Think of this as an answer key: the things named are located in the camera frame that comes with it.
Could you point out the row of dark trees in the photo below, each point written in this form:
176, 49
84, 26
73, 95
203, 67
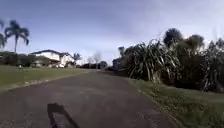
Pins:
96, 62

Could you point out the grey asphalt road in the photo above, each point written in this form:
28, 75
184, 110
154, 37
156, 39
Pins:
100, 96

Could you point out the small palm tree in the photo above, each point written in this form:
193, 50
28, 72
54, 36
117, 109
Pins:
76, 57

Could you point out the white house with dark roof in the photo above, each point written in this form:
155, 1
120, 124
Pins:
53, 56

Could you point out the row of bushes and trees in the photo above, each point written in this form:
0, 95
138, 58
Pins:
186, 63

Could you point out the grass verge with leaf litter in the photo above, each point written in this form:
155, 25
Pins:
186, 103

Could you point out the dark hedge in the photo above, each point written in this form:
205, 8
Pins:
13, 59

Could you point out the tall palm tree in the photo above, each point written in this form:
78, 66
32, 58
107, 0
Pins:
15, 31

